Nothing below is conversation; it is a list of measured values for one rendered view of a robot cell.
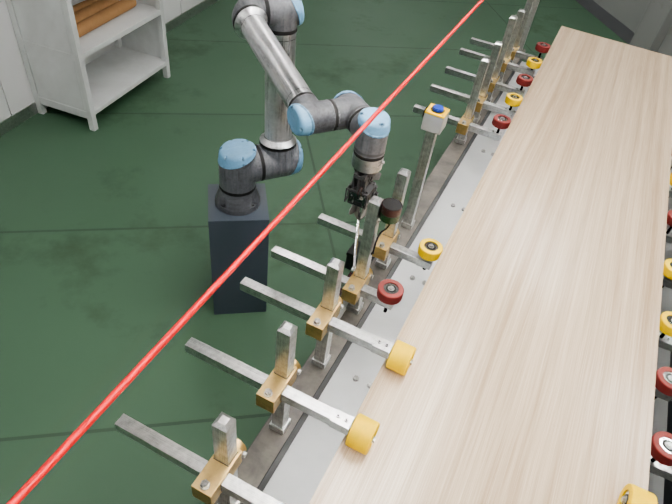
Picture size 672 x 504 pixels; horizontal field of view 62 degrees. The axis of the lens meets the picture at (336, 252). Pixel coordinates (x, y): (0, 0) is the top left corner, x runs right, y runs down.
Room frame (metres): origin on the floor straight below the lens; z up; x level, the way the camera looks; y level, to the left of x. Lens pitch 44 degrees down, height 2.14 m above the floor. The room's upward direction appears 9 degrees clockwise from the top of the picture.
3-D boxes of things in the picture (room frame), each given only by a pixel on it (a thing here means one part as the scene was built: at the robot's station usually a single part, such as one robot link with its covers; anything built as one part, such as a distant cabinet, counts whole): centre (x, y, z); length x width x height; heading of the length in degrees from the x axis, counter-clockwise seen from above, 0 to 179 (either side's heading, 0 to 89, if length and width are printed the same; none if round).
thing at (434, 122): (1.73, -0.27, 1.18); 0.07 x 0.07 x 0.08; 70
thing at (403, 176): (1.49, -0.18, 0.89); 0.04 x 0.04 x 0.48; 70
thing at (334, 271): (1.02, 0.00, 0.90); 0.04 x 0.04 x 0.48; 70
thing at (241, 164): (1.84, 0.44, 0.79); 0.17 x 0.15 x 0.18; 122
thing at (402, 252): (1.46, -0.13, 0.83); 0.44 x 0.03 x 0.04; 70
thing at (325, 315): (1.00, 0.00, 0.95); 0.14 x 0.06 x 0.05; 160
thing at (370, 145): (1.38, -0.05, 1.31); 0.10 x 0.09 x 0.12; 32
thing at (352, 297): (1.23, -0.09, 0.85); 0.14 x 0.06 x 0.05; 160
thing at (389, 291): (1.17, -0.18, 0.85); 0.08 x 0.08 x 0.11
